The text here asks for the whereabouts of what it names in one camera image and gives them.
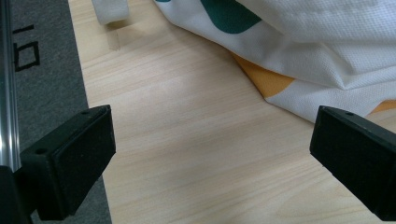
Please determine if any aluminium frame rail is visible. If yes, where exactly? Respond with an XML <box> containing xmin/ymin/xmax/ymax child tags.
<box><xmin>0</xmin><ymin>0</ymin><xmax>22</xmax><ymax>173</ymax></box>

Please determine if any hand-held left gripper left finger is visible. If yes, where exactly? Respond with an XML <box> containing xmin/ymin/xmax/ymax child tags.
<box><xmin>20</xmin><ymin>105</ymin><xmax>117</xmax><ymax>221</ymax></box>

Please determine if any white garment with coloured patches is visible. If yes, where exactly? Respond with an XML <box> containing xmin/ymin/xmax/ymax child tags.
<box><xmin>91</xmin><ymin>0</ymin><xmax>396</xmax><ymax>124</ymax></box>

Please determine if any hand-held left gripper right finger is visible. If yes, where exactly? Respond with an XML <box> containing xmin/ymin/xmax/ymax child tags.
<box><xmin>309</xmin><ymin>105</ymin><xmax>396</xmax><ymax>222</ymax></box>

